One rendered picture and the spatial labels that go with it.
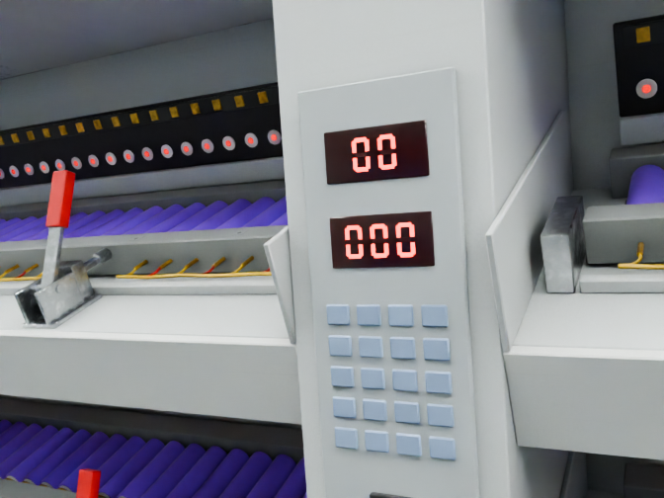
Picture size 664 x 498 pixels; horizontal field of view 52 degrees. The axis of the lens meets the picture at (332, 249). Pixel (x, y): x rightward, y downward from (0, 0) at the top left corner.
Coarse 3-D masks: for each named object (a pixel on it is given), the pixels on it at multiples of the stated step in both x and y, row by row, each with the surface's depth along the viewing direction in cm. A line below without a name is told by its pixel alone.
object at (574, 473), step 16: (576, 464) 40; (640, 464) 41; (576, 480) 39; (624, 480) 40; (640, 480) 40; (656, 480) 39; (560, 496) 36; (576, 496) 39; (592, 496) 42; (608, 496) 42; (624, 496) 40; (640, 496) 39; (656, 496) 39
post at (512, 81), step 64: (320, 0) 29; (384, 0) 28; (448, 0) 27; (512, 0) 30; (320, 64) 29; (384, 64) 28; (448, 64) 27; (512, 64) 30; (512, 128) 30; (320, 448) 31; (512, 448) 28
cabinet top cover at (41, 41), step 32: (0, 0) 45; (32, 0) 46; (64, 0) 46; (96, 0) 46; (128, 0) 47; (160, 0) 47; (192, 0) 48; (224, 0) 48; (256, 0) 49; (0, 32) 52; (32, 32) 53; (64, 32) 53; (96, 32) 54; (128, 32) 55; (160, 32) 55; (192, 32) 56; (0, 64) 62; (32, 64) 63; (64, 64) 64
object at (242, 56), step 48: (576, 0) 43; (624, 0) 42; (144, 48) 60; (192, 48) 57; (240, 48) 55; (576, 48) 43; (0, 96) 69; (48, 96) 66; (96, 96) 63; (144, 96) 60; (192, 96) 58; (576, 96) 44; (576, 144) 44
